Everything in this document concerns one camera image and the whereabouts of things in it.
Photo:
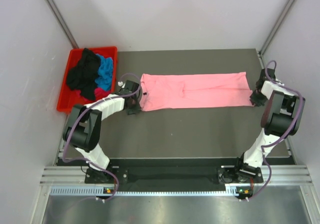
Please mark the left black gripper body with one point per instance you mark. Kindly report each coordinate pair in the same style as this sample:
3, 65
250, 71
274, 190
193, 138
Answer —
135, 106

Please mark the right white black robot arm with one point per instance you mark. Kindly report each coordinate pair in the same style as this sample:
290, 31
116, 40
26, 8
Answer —
281, 118

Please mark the right corner aluminium post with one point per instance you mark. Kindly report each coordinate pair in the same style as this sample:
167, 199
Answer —
284, 12

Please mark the left corner aluminium post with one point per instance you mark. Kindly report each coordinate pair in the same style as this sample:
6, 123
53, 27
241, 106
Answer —
62, 23

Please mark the black t shirt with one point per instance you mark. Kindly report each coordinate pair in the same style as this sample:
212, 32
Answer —
82, 77

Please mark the red plastic bin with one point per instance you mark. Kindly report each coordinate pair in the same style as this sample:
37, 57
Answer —
67, 97

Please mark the aluminium frame rail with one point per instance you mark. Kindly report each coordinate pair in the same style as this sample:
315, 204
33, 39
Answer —
282, 175

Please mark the blue t shirt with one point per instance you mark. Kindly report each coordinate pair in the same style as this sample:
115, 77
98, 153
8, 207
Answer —
105, 73

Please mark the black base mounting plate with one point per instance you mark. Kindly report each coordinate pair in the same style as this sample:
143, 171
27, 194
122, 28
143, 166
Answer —
175, 174

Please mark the slotted cable duct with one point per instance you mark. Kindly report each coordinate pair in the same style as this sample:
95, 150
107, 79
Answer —
101, 191

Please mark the pink t shirt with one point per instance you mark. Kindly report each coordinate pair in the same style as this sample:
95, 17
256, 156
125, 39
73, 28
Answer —
194, 91

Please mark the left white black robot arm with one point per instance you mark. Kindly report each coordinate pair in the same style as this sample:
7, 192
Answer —
83, 129

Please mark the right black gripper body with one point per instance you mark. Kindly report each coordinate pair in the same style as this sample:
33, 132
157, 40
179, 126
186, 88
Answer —
259, 99

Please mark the corner aluminium post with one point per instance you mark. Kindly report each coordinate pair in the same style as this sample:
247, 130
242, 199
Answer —
284, 12
62, 23

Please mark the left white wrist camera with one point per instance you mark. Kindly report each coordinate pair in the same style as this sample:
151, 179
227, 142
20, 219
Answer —
120, 83

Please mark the magenta t shirt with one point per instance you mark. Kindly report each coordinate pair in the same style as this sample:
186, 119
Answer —
98, 94

